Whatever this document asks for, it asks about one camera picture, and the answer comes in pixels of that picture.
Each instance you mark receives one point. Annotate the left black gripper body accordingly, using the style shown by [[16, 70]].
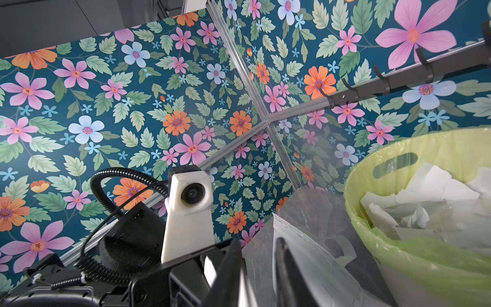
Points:
[[185, 281]]

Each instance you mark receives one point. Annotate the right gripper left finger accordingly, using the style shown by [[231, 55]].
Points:
[[225, 290]]

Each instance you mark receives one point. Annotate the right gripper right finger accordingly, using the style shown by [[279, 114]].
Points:
[[291, 289]]

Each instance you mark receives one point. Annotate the white paper bag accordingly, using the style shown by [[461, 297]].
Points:
[[323, 217]]

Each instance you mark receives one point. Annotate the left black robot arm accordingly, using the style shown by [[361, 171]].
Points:
[[136, 258]]

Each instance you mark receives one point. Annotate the white ribbed trash bin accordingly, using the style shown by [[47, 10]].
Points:
[[406, 291]]

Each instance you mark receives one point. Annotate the shredded paper scraps in bin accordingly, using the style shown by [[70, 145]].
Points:
[[436, 206]]

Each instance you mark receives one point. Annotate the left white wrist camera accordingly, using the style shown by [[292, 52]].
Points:
[[189, 225]]

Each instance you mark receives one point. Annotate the black wall hook rail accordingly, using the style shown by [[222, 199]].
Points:
[[459, 61]]

